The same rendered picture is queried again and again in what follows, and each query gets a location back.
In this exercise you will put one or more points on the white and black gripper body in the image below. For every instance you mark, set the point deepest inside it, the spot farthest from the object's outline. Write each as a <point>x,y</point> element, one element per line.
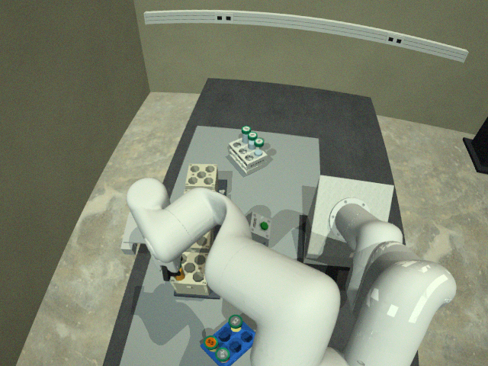
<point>172,266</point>

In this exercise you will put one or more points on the blue tube rack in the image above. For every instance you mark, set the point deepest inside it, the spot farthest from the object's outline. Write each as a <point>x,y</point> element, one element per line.
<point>227,339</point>

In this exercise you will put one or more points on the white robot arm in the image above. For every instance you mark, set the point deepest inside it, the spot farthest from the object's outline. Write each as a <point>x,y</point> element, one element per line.
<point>295,306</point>

